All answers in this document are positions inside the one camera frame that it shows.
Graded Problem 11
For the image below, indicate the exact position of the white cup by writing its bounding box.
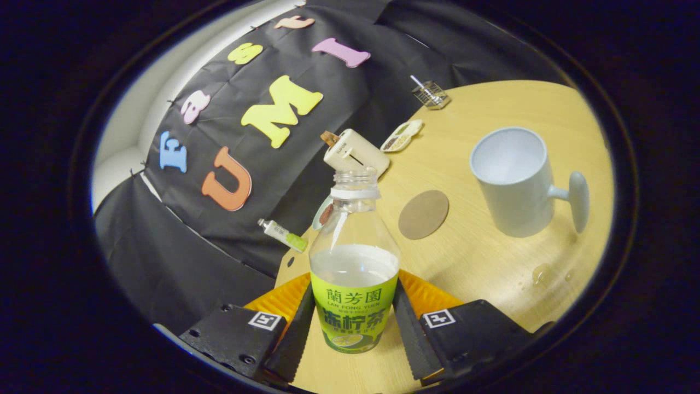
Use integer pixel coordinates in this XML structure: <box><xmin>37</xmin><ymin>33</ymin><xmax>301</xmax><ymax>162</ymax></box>
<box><xmin>469</xmin><ymin>127</ymin><xmax>590</xmax><ymax>238</ymax></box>

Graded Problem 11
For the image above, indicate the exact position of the pale green plate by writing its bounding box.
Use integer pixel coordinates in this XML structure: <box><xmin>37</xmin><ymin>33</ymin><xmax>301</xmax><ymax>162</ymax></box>
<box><xmin>312</xmin><ymin>194</ymin><xmax>335</xmax><ymax>231</ymax></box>

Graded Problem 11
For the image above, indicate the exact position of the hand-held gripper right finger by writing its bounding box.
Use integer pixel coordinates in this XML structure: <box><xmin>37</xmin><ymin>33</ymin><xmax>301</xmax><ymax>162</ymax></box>
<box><xmin>393</xmin><ymin>269</ymin><xmax>535</xmax><ymax>386</ymax></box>

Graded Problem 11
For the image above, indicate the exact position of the juice bottle with green label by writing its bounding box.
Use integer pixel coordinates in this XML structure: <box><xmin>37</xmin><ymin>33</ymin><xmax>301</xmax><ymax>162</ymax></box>
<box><xmin>309</xmin><ymin>167</ymin><xmax>401</xmax><ymax>355</ymax></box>

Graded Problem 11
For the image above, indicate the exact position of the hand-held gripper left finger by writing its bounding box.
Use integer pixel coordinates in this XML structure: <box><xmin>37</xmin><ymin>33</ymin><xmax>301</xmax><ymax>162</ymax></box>
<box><xmin>178</xmin><ymin>272</ymin><xmax>317</xmax><ymax>386</ymax></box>

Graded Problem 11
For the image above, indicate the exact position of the slim white and green bottle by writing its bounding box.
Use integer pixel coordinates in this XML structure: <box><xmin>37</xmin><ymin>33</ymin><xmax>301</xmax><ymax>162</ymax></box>
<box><xmin>258</xmin><ymin>218</ymin><xmax>308</xmax><ymax>253</ymax></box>

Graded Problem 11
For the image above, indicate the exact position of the round brown coaster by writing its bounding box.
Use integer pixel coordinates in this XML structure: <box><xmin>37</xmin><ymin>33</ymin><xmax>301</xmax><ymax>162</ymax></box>
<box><xmin>398</xmin><ymin>190</ymin><xmax>450</xmax><ymax>240</ymax></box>

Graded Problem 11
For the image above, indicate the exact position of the wire mesh holder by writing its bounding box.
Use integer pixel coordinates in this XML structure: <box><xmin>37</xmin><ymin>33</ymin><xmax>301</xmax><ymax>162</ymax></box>
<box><xmin>411</xmin><ymin>80</ymin><xmax>451</xmax><ymax>111</ymax></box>

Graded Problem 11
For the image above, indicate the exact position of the white divided dish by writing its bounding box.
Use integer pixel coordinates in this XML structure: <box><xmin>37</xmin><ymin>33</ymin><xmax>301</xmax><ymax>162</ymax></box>
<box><xmin>380</xmin><ymin>119</ymin><xmax>424</xmax><ymax>153</ymax></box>

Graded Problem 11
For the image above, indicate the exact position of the white toaster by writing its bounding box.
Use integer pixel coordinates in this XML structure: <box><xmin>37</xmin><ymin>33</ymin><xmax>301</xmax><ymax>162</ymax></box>
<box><xmin>323</xmin><ymin>129</ymin><xmax>391</xmax><ymax>178</ymax></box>

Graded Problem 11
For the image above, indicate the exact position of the wooden table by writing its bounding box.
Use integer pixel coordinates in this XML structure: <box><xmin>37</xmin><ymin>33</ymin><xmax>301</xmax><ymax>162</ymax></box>
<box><xmin>273</xmin><ymin>80</ymin><xmax>616</xmax><ymax>394</ymax></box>

